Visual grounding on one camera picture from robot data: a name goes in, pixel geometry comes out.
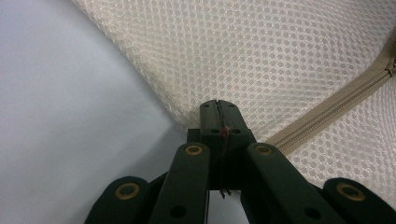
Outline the light blue mat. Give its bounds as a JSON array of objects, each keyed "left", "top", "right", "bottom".
[{"left": 0, "top": 0, "right": 250, "bottom": 224}]

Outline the beige mesh laundry bag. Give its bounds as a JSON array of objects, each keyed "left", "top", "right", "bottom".
[{"left": 71, "top": 0, "right": 396, "bottom": 210}]

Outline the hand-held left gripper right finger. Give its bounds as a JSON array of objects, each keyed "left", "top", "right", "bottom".
[{"left": 219, "top": 99, "right": 258, "bottom": 191}]

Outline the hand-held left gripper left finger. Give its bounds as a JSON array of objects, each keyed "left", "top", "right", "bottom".
[{"left": 186, "top": 99, "right": 224, "bottom": 191}]

